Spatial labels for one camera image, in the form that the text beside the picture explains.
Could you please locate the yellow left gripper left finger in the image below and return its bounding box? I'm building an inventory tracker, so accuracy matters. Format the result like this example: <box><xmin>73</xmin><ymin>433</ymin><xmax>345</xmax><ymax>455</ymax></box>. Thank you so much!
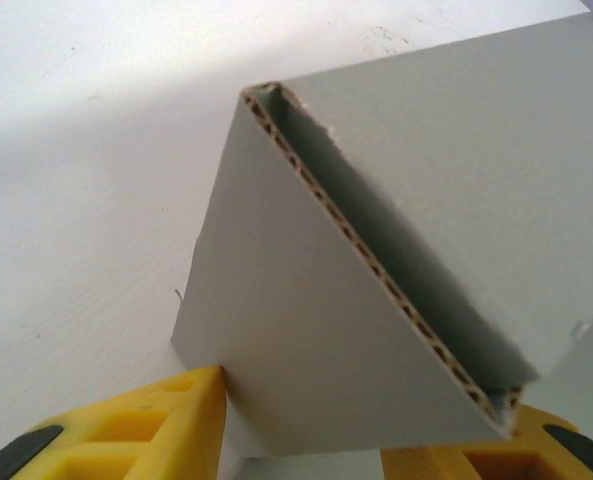
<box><xmin>0</xmin><ymin>366</ymin><xmax>241</xmax><ymax>480</ymax></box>

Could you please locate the grey corrugated cardboard box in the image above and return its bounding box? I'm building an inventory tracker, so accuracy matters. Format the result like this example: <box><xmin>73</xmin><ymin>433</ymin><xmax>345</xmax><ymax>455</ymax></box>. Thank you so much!
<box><xmin>169</xmin><ymin>12</ymin><xmax>593</xmax><ymax>459</ymax></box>

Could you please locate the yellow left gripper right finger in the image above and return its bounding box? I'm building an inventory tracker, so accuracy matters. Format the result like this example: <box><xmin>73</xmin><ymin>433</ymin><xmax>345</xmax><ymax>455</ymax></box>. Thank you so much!
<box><xmin>379</xmin><ymin>402</ymin><xmax>593</xmax><ymax>480</ymax></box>

